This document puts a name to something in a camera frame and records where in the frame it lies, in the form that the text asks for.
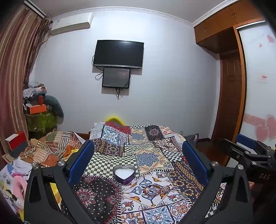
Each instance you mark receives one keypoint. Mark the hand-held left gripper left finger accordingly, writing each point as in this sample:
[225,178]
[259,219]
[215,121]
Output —
[87,150]

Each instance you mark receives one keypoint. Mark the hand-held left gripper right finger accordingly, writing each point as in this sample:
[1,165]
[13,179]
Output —
[190,151]

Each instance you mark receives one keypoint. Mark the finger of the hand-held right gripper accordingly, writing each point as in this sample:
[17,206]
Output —
[237,151]
[247,139]

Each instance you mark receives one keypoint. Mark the heart-shaped tin box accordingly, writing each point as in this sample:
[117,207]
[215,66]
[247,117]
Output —
[125,172]

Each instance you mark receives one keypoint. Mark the dark bag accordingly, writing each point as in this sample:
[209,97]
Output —
[192,137]

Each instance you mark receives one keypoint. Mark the orange striped blanket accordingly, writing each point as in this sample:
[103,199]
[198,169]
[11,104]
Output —
[56,144]

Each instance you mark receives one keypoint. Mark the white heart-print wardrobe door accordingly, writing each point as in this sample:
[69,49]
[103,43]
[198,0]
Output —
[258,103]

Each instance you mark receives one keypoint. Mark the yellow pillow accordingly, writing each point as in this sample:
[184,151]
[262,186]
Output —
[113,119]

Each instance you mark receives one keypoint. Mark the patchwork printed blanket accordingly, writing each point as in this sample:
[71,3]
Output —
[133,148]

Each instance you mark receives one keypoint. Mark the yellow printed cloth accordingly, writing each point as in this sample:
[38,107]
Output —
[54,190]

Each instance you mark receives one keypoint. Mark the grey-green stuffed bag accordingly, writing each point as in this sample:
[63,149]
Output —
[55,105]

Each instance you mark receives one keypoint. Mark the paper notice sticker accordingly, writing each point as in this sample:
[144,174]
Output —
[264,78]

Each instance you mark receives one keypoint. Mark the orange box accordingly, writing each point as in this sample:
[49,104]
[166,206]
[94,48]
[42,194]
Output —
[38,109]

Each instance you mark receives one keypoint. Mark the red and white box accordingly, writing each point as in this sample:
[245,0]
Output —
[16,141]

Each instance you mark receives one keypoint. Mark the pink cloth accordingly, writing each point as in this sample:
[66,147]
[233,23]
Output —
[18,185]

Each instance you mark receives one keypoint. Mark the pile of household clutter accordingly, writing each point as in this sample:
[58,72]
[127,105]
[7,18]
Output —
[34,92]

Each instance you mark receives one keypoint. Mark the brown striped curtain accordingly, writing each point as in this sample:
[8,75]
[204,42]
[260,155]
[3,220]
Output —
[15,64]

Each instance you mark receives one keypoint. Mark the wooden overhead cabinet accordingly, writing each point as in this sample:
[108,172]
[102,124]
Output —
[222,19]

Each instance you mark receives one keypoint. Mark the white air conditioner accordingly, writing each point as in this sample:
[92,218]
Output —
[70,22]

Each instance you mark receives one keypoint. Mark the small black wall monitor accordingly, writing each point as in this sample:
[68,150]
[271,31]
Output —
[116,78]

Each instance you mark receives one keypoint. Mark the black wall television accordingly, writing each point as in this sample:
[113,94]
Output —
[118,53]

